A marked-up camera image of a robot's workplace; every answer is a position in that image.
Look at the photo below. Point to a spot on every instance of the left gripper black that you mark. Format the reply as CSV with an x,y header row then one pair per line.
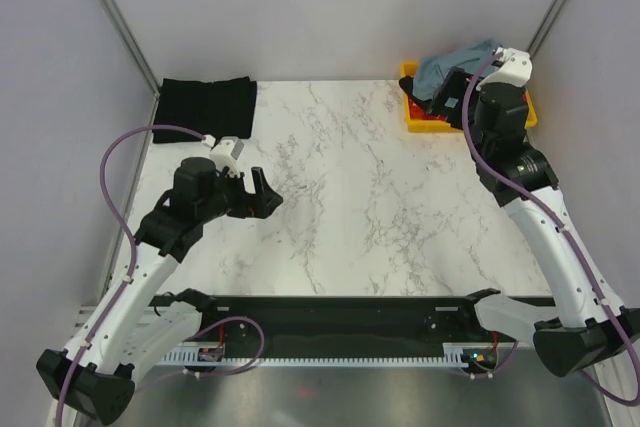
x,y
259,205

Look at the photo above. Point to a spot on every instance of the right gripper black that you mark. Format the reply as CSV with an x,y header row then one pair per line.
x,y
454,86

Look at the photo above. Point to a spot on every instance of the left aluminium frame post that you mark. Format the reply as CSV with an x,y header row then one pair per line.
x,y
126,35

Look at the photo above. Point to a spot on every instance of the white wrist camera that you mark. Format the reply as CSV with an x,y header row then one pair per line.
x,y
225,152
512,67

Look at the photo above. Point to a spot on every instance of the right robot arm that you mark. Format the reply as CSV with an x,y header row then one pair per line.
x,y
584,325

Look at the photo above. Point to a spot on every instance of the blue-grey t shirt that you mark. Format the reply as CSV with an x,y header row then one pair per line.
x,y
433,70

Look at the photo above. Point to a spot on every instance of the yellow plastic bin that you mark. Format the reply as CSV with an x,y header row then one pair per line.
x,y
442,127

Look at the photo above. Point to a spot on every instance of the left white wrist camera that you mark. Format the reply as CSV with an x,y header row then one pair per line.
x,y
225,152

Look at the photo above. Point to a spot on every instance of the white slotted cable duct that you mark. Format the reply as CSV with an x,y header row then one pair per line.
x,y
192,355

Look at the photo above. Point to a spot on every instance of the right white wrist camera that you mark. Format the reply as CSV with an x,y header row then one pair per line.
x,y
512,67

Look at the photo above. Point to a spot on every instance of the red t shirt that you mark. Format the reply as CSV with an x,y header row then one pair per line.
x,y
419,114

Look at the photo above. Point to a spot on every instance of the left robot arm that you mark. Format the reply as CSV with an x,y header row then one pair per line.
x,y
97,372

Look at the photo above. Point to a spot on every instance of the crumpled black t shirt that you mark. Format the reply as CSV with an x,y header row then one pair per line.
x,y
406,85

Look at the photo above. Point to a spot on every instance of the folded black t shirt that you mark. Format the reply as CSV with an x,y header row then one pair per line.
x,y
219,109

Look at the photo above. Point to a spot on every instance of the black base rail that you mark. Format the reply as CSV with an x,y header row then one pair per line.
x,y
337,325

